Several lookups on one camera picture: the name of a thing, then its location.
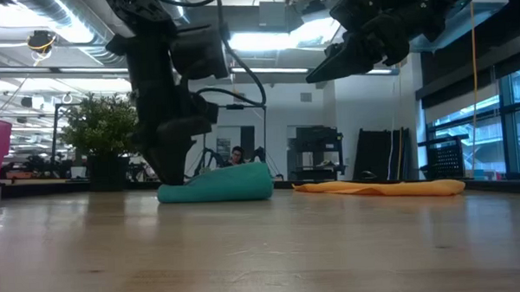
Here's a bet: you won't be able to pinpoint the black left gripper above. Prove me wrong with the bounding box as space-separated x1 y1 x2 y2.
103 21 224 190

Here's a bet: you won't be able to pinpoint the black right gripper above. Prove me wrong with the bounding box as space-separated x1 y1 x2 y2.
302 0 450 84

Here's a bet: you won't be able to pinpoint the teal microfiber towel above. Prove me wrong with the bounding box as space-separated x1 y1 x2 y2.
155 161 275 206

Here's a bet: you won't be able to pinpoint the orange microfiber towel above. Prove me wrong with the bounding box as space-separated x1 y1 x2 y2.
291 175 467 202

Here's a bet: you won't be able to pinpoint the green potted plant black pot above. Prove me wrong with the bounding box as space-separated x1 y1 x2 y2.
57 89 144 194

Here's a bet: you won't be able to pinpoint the person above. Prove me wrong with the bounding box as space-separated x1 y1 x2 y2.
222 145 250 169
24 152 53 180

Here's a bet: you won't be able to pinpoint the black shelf cart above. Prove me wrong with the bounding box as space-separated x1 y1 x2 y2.
286 124 347 183

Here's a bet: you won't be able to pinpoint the black leaning panels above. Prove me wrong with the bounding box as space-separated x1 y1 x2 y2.
352 126 413 183

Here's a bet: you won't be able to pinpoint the black perforated rack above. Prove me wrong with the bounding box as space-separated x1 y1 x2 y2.
417 133 472 181

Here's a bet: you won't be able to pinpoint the thick black camera cable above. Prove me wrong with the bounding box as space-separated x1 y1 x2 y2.
155 0 268 111

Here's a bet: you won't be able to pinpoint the black station frame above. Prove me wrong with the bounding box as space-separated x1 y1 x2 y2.
191 101 284 184

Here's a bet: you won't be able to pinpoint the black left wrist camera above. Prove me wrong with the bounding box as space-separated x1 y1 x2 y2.
168 21 231 81

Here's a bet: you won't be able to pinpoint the yellow hanging cable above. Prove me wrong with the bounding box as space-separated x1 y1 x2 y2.
465 2 482 172

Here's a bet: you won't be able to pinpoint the yellow black cord reel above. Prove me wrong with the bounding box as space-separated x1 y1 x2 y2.
24 29 59 55

